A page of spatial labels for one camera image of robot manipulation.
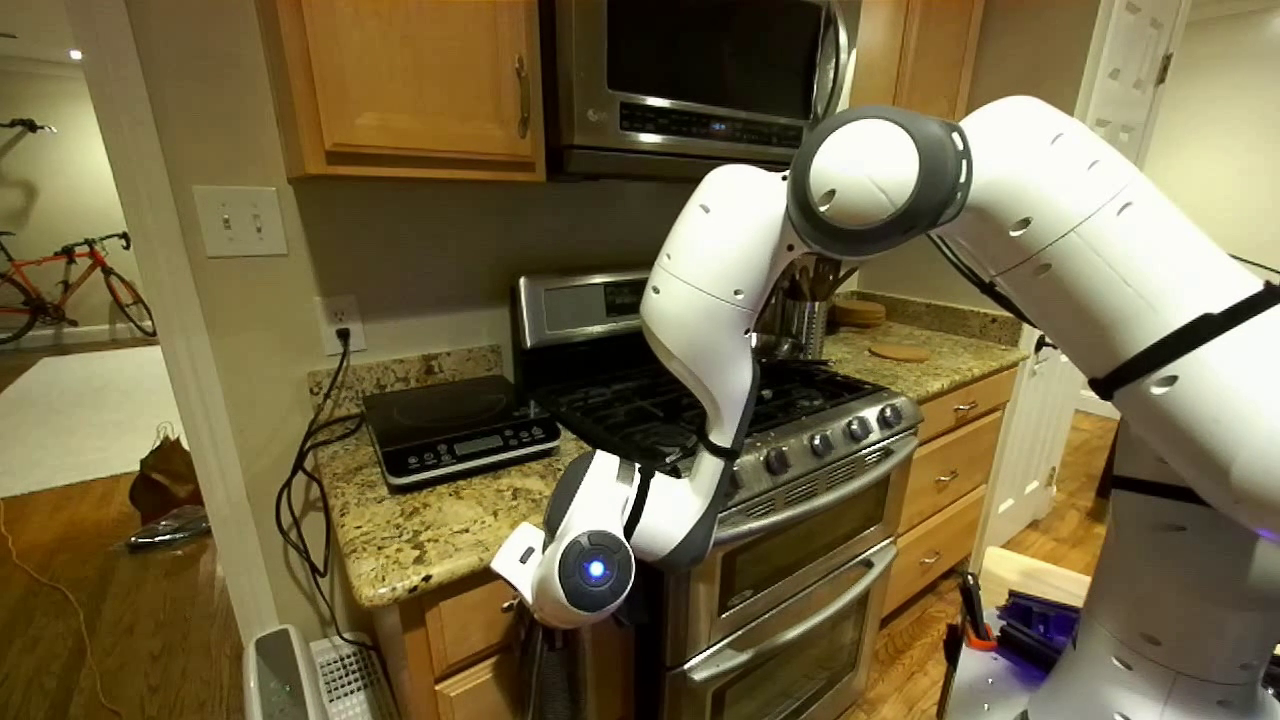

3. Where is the steel utensil holder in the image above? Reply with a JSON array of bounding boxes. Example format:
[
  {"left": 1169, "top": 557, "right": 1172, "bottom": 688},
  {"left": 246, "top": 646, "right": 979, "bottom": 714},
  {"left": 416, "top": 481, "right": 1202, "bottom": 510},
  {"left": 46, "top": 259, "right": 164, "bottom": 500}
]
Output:
[{"left": 765, "top": 251, "right": 859, "bottom": 362}]

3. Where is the orange bicycle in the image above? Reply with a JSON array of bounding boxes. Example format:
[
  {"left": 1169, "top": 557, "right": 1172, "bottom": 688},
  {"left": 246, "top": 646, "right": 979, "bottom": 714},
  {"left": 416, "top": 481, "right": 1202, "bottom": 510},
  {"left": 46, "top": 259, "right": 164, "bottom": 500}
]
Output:
[{"left": 0, "top": 227, "right": 161, "bottom": 346}]

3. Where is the white wall outlet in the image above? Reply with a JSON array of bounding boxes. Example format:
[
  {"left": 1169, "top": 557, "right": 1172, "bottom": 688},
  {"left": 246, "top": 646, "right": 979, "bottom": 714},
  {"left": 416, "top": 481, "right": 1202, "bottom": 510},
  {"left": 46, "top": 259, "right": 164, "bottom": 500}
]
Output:
[{"left": 320, "top": 297, "right": 370, "bottom": 359}]

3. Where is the purple lit device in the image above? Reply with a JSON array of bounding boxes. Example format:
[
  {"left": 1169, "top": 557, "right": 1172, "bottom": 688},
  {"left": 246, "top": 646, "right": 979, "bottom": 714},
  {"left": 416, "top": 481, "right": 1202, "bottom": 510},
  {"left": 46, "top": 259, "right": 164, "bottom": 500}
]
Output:
[{"left": 994, "top": 591, "right": 1073, "bottom": 664}]

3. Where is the white panel door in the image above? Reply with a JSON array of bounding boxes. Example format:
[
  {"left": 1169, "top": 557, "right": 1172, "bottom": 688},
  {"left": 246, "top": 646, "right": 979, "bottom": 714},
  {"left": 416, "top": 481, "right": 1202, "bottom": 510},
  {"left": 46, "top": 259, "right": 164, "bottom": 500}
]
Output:
[{"left": 977, "top": 0, "right": 1198, "bottom": 553}]

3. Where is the deep wooden drawer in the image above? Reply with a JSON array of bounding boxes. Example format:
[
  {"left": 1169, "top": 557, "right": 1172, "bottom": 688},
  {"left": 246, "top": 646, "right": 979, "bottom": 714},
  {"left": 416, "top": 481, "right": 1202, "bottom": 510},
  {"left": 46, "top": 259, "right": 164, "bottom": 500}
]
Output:
[
  {"left": 898, "top": 413, "right": 1010, "bottom": 536},
  {"left": 875, "top": 482, "right": 994, "bottom": 616}
]

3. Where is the wooden drawer below towel drawer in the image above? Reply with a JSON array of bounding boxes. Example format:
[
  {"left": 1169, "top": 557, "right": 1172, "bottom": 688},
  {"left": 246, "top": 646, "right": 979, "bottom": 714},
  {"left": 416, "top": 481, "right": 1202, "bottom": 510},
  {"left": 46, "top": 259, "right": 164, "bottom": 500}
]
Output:
[{"left": 432, "top": 646, "right": 530, "bottom": 720}]

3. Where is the white light switch plate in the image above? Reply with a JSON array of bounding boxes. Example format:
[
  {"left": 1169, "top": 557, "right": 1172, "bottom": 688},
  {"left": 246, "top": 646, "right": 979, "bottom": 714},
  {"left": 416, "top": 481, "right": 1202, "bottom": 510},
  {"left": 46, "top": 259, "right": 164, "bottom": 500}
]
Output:
[{"left": 194, "top": 178, "right": 293, "bottom": 259}]

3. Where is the wooden drawer with towel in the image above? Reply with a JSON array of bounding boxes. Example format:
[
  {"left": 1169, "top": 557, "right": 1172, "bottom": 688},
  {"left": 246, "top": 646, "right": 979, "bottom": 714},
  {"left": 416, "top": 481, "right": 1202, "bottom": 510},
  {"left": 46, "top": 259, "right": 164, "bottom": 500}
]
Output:
[{"left": 416, "top": 568, "right": 535, "bottom": 674}]

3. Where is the round wooden trivet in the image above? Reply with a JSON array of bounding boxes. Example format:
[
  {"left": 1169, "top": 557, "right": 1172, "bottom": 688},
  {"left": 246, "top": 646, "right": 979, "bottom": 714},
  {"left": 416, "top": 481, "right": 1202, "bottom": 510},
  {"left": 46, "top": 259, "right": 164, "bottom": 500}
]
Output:
[{"left": 863, "top": 336, "right": 935, "bottom": 367}]

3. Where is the stainless steel gas range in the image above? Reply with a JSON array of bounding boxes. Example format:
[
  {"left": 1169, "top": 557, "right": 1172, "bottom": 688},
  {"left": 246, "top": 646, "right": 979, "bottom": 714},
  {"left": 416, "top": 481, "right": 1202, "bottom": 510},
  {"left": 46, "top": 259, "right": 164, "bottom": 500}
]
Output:
[{"left": 516, "top": 268, "right": 927, "bottom": 720}]

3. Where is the black power cord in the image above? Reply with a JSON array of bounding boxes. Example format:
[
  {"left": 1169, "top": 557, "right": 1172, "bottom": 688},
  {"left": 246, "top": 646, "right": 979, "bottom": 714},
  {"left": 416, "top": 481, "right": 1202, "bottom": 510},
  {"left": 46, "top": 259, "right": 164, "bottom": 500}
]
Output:
[{"left": 273, "top": 322, "right": 372, "bottom": 642}]

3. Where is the gray dish towel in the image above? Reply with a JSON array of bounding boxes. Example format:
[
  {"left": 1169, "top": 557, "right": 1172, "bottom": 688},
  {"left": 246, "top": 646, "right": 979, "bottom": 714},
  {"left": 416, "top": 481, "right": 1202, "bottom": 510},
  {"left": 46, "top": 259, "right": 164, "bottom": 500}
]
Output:
[{"left": 511, "top": 619, "right": 588, "bottom": 720}]

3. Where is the black portable induction cooktop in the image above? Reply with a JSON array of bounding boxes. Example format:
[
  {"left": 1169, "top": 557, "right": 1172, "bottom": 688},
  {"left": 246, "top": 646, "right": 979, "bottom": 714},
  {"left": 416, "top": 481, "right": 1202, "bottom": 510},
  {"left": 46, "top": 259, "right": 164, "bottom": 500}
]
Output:
[{"left": 360, "top": 370, "right": 564, "bottom": 490}]

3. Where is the brown paper bag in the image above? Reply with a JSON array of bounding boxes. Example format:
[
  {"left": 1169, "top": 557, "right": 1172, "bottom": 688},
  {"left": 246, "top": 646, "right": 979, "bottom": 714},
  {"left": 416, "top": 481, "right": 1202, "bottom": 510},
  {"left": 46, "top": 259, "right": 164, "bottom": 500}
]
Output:
[{"left": 128, "top": 433, "right": 209, "bottom": 527}]

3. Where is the gray shoe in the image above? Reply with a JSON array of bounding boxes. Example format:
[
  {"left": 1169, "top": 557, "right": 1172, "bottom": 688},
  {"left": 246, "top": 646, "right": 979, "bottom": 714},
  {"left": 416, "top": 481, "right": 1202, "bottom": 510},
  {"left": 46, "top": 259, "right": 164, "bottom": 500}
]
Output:
[{"left": 124, "top": 510, "right": 215, "bottom": 553}]

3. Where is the white vented panel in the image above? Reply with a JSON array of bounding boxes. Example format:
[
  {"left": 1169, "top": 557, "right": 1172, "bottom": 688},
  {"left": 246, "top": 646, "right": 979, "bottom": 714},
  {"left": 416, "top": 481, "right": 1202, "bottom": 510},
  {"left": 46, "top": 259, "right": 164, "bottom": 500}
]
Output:
[{"left": 309, "top": 632, "right": 393, "bottom": 720}]

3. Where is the light wooden board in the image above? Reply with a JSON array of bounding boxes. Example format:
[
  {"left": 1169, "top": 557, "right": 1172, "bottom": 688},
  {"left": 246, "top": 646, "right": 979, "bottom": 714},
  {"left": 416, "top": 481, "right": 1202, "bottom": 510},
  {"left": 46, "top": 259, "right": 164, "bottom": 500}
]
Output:
[{"left": 977, "top": 542, "right": 1097, "bottom": 611}]

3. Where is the stainless steel microwave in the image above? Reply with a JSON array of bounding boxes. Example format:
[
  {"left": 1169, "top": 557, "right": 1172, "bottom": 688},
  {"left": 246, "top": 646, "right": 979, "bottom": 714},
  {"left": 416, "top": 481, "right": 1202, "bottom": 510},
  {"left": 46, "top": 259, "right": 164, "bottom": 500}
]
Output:
[{"left": 553, "top": 0, "right": 870, "bottom": 183}]

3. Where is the shallow wooden drawer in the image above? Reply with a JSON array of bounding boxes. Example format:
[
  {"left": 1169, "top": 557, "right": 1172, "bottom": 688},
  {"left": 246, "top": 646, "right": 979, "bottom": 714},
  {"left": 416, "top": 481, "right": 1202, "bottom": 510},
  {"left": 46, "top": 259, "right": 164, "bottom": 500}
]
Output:
[{"left": 915, "top": 367, "right": 1022, "bottom": 442}]

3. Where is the white floor heater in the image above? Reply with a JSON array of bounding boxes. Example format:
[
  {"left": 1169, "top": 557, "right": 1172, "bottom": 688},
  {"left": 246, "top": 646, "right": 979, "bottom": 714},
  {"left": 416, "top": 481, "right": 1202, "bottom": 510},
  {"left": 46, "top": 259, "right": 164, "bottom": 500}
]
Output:
[{"left": 240, "top": 619, "right": 317, "bottom": 720}]

